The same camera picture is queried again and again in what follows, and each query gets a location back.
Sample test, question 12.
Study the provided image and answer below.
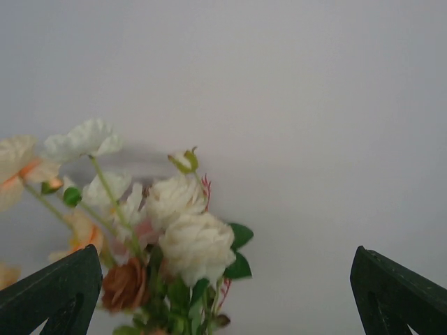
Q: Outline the pink peony flower stem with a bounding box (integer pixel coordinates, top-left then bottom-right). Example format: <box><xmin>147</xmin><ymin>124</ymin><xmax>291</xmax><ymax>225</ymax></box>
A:
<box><xmin>111</xmin><ymin>218</ymin><xmax>160</xmax><ymax>257</ymax></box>

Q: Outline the cream rosebud flower stem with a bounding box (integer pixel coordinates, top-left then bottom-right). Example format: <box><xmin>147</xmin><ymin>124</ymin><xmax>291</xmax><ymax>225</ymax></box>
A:
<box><xmin>143</xmin><ymin>148</ymin><xmax>254</xmax><ymax>334</ymax></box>

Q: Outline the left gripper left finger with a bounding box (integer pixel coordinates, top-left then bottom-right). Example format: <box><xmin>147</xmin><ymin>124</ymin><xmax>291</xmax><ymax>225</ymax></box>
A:
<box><xmin>1</xmin><ymin>244</ymin><xmax>102</xmax><ymax>334</ymax></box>

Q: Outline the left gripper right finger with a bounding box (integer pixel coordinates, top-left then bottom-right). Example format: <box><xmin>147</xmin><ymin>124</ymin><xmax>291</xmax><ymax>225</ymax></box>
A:
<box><xmin>350</xmin><ymin>246</ymin><xmax>446</xmax><ymax>335</ymax></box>

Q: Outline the rust orange rose stem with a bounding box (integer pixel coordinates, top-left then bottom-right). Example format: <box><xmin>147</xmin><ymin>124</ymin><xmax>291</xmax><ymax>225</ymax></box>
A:
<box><xmin>101</xmin><ymin>258</ymin><xmax>150</xmax><ymax>313</ymax></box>

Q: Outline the orange poppy flower stem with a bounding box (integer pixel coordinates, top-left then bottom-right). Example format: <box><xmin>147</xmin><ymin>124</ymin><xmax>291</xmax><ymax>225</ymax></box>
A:
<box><xmin>0</xmin><ymin>135</ymin><xmax>105</xmax><ymax>290</ymax></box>

